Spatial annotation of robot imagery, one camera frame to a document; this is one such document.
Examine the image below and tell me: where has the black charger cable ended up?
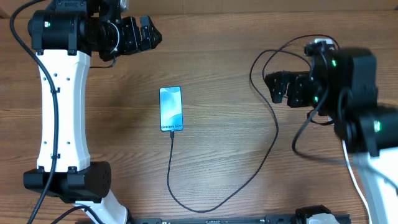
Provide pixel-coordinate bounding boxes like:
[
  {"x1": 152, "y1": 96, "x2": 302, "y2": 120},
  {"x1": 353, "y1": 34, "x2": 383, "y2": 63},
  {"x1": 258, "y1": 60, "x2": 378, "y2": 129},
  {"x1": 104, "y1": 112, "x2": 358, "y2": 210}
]
[{"x1": 166, "y1": 34, "x2": 341, "y2": 214}]

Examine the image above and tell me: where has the Samsung Galaxy smartphone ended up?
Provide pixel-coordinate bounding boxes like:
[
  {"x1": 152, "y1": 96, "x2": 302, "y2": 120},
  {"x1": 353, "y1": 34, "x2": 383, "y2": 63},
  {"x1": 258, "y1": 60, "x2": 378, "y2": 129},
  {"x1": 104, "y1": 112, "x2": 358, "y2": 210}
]
[{"x1": 159, "y1": 86, "x2": 183, "y2": 132}]

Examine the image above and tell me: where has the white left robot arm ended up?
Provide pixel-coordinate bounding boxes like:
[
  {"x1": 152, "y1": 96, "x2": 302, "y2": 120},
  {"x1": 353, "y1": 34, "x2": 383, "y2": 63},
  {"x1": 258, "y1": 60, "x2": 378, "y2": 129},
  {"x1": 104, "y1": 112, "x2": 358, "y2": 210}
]
[{"x1": 23, "y1": 1, "x2": 162, "y2": 223}]

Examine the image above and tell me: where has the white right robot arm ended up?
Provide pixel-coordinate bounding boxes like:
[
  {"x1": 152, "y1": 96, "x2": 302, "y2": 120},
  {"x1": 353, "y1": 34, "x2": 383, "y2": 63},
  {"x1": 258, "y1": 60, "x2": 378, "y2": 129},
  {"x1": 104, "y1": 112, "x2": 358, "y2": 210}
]
[{"x1": 262, "y1": 35, "x2": 397, "y2": 223}]

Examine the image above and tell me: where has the white power strip cord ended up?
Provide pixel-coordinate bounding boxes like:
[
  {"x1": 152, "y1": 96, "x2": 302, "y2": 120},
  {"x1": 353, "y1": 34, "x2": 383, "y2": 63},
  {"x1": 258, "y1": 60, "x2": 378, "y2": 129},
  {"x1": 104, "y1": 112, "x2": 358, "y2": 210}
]
[{"x1": 341, "y1": 139, "x2": 374, "y2": 224}]

